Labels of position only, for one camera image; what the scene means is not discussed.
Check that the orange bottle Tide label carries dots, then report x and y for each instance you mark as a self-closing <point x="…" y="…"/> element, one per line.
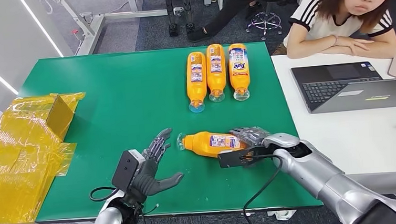
<point x="239" y="81"/>

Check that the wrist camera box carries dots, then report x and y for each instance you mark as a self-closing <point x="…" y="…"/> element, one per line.
<point x="236" y="157"/>
<point x="127" y="168"/>

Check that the black robot legs stand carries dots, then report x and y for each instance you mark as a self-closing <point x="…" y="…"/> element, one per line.
<point x="172" y="11"/>

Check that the person in black trousers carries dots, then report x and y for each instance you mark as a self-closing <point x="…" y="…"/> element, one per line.
<point x="226" y="15"/>

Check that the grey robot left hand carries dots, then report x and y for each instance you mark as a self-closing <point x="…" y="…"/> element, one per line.
<point x="147" y="179"/>

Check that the white metal frame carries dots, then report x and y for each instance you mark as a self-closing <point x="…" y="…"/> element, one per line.
<point x="92" y="24"/>

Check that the white desk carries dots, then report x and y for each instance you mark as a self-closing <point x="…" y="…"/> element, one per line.
<point x="353" y="142"/>

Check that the orange detergent bottle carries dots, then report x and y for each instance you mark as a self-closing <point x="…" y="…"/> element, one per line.
<point x="207" y="143"/>

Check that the green table mat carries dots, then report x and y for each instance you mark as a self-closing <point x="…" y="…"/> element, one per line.
<point x="114" y="106"/>

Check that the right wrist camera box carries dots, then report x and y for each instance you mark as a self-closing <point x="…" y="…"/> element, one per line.
<point x="236" y="157"/>

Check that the yellow film wrapped carton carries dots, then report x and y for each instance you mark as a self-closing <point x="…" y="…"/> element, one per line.
<point x="16" y="162"/>

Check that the grey open laptop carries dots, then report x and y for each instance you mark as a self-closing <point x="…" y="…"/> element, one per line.
<point x="335" y="87"/>

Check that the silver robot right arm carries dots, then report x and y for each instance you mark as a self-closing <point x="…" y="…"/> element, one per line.
<point x="328" y="179"/>

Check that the orange bottle blue-tinted cap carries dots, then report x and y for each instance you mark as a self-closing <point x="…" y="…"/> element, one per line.
<point x="196" y="87"/>

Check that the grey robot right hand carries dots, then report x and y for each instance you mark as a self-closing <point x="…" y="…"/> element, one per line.
<point x="252" y="135"/>

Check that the black office chair chrome base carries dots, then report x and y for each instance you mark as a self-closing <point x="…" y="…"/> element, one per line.
<point x="266" y="19"/>

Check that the orange bottle back label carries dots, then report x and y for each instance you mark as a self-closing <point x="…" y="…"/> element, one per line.
<point x="216" y="79"/>

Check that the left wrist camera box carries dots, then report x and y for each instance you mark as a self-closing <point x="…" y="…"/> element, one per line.
<point x="127" y="168"/>

